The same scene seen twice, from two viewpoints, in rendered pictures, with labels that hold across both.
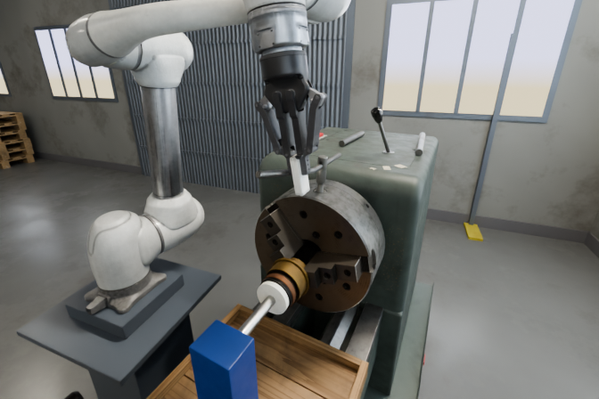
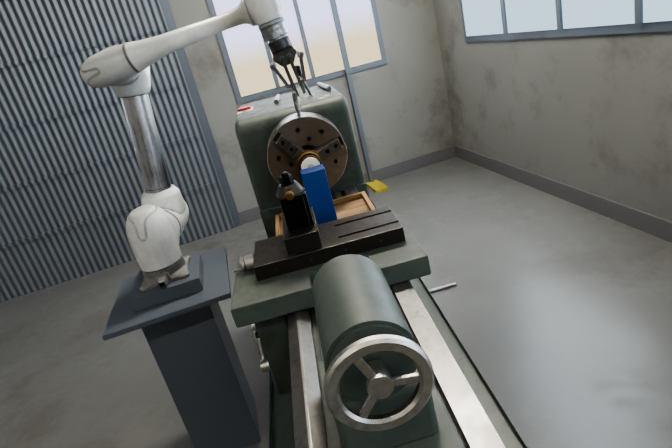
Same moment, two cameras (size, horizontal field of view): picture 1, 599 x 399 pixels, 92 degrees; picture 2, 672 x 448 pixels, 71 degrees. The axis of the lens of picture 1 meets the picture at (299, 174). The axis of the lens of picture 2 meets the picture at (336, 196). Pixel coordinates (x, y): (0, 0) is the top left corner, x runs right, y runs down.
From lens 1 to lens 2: 1.30 m
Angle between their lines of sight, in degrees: 29
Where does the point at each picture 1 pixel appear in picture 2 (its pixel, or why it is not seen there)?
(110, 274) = (166, 250)
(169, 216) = (175, 202)
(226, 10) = (218, 25)
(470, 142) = not seen: hidden behind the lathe
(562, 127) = (399, 64)
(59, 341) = (152, 316)
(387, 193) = (330, 108)
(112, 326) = (188, 284)
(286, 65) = (286, 42)
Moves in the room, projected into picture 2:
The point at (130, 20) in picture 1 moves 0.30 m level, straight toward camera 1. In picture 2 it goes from (166, 42) to (237, 22)
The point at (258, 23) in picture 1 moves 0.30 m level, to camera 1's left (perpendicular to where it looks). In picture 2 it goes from (271, 27) to (184, 48)
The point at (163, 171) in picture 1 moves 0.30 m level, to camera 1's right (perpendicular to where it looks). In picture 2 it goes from (158, 164) to (228, 140)
